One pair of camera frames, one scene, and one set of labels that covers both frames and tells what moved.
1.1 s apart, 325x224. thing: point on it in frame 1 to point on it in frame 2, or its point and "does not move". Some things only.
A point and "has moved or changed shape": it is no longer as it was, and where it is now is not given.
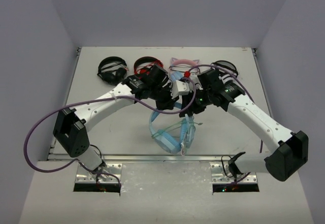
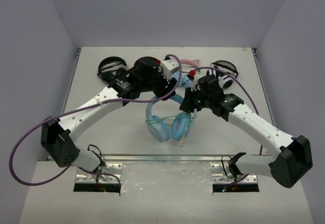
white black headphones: x=227 y=78 does not move
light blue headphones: x=168 y=141 has moved or changed shape
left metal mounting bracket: x=108 y=173 does not move
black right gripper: x=190 y=110 does not move
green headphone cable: x=171 y=126 to x=165 y=118
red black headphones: x=145 y=69 does not move
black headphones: x=112 y=70 does not move
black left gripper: x=164 y=101 to x=165 y=88
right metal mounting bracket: x=221 y=173 does not move
